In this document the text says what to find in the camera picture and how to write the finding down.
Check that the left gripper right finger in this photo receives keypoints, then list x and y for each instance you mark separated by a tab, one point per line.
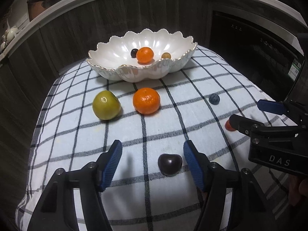
249	206

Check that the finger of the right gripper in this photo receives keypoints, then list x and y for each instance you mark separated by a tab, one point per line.
242	124
273	107

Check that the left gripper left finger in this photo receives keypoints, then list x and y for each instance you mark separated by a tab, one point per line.
55	209

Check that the red grape tomato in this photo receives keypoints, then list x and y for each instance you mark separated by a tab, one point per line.
228	126

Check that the blueberry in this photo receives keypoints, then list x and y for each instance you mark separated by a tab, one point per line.
214	99

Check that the orange mandarin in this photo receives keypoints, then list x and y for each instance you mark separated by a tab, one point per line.
145	55
146	101

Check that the right hand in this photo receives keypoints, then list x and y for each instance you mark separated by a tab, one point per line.
297	189

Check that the built-in dishwasher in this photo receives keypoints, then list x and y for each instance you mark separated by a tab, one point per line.
261	56

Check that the checkered white cloth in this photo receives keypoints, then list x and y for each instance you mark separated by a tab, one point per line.
69	135

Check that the green apple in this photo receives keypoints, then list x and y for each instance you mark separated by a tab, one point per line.
106	105

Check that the white scalloped ceramic bowl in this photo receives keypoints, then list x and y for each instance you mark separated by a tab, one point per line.
107	57

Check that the white teapot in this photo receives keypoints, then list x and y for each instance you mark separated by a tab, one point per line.
10	32

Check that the wooden cutting board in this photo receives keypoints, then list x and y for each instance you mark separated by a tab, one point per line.
34	9

